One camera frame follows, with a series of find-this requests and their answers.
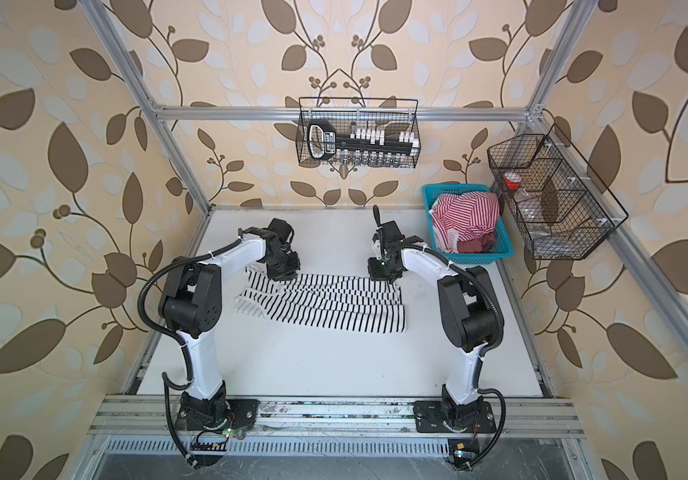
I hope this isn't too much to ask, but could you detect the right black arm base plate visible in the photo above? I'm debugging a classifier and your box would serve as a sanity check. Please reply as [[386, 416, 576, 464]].
[[413, 399, 497, 434]]

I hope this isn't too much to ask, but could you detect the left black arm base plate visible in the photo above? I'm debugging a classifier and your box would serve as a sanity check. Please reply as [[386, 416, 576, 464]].
[[174, 397, 260, 432]]

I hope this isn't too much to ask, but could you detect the teal plastic basket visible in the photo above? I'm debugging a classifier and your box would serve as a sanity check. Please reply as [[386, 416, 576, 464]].
[[421, 184, 514, 265]]

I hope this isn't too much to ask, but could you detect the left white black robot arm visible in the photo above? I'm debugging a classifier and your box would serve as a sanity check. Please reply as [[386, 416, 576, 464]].
[[137, 218, 300, 433]]

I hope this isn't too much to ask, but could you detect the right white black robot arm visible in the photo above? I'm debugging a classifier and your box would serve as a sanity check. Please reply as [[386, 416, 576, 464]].
[[368, 217, 505, 432]]

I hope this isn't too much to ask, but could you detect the black vial rack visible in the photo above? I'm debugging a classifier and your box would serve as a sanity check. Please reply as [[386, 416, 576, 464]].
[[333, 122, 422, 168]]

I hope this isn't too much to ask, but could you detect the left black corrugated cable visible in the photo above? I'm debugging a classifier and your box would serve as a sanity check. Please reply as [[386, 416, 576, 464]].
[[136, 236, 249, 469]]

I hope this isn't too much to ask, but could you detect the back black wire basket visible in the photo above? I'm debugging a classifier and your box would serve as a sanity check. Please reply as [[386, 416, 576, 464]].
[[294, 95, 422, 169]]

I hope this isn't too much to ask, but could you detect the black white striped tank top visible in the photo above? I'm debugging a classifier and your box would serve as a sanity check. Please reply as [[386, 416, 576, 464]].
[[235, 268, 406, 334]]

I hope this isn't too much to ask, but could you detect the aluminium frame back bar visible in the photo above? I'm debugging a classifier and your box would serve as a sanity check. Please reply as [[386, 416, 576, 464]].
[[154, 105, 531, 122]]

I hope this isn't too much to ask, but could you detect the right black wire basket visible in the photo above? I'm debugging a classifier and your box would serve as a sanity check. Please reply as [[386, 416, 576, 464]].
[[487, 125, 629, 260]]

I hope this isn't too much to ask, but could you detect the black white handled tool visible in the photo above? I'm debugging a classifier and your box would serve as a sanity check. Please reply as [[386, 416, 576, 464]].
[[306, 119, 337, 161]]

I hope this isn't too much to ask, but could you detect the aluminium front rail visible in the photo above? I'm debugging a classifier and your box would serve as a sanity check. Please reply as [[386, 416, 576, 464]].
[[89, 395, 586, 439]]

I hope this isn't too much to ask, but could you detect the red white striped tank top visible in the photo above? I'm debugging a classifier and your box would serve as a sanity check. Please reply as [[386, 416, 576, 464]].
[[429, 191, 500, 254]]

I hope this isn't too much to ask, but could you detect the red capped plastic bottle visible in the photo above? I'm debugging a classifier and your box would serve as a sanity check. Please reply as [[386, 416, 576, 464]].
[[503, 171, 532, 203]]

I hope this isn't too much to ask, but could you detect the right black corrugated cable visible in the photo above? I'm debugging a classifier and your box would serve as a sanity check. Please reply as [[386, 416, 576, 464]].
[[409, 239, 508, 470]]

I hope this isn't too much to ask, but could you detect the black corrugated cable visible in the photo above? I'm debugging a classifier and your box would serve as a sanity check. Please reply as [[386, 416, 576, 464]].
[[136, 236, 249, 469], [409, 239, 508, 470]]

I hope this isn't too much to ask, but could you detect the black wire basket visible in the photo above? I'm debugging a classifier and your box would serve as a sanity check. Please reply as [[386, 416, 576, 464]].
[[487, 125, 629, 260], [294, 95, 422, 169]]

